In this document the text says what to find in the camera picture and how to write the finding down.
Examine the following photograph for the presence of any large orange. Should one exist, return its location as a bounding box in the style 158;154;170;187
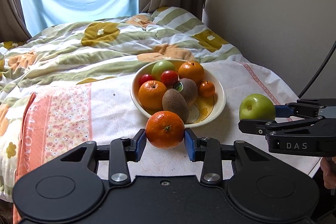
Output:
178;61;205;85
138;80;167;110

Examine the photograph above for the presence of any brown left curtain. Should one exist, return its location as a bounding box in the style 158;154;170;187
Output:
1;0;31;42

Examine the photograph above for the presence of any brown kiwi plain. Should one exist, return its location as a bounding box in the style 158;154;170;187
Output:
162;89;189;123

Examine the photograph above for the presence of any green apple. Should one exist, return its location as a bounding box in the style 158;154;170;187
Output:
151;60;175;81
239;94;276;121

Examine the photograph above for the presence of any green apple back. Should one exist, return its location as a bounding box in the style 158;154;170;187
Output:
239;94;276;121

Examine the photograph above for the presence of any black cable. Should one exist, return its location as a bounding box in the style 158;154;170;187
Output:
297;40;336;99

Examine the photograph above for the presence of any brown kiwi with sticker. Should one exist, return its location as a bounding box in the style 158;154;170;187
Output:
174;78;198;107

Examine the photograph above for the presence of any person hand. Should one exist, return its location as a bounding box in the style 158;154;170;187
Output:
320;157;336;189

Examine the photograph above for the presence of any red cherry tomato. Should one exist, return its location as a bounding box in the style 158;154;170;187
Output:
138;74;155;86
161;70;179;86

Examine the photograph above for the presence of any cream bowl with duck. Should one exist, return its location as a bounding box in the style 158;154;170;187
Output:
130;60;227;128

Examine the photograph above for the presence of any green apple front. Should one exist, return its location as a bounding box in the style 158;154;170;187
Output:
151;60;175;81

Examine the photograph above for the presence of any floral striped duvet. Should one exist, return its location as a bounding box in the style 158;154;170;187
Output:
1;7;244;202

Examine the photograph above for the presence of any small mandarin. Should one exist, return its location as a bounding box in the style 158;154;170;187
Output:
145;111;185;149
198;81;216;98

